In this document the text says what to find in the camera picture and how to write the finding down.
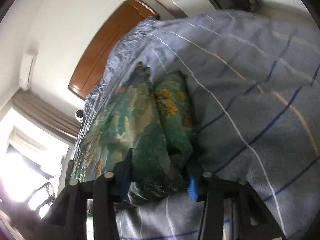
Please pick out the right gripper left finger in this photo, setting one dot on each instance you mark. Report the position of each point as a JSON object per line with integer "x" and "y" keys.
{"x": 66, "y": 218}

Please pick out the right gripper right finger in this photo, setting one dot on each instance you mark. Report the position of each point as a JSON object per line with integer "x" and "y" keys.
{"x": 231, "y": 210}

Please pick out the green printed silk jacket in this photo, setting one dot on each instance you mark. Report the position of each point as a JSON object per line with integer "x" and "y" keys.
{"x": 151, "y": 122}

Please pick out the beige curtain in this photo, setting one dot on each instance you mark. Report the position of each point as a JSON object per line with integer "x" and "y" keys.
{"x": 46, "y": 115}

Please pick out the blue checked bed cover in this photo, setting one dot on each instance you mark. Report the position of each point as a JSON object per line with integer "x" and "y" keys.
{"x": 254, "y": 86}

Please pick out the white air conditioner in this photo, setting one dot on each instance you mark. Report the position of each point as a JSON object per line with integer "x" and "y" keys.
{"x": 26, "y": 70}

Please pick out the brown wooden headboard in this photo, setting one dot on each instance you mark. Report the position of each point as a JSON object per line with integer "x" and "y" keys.
{"x": 91, "y": 66}

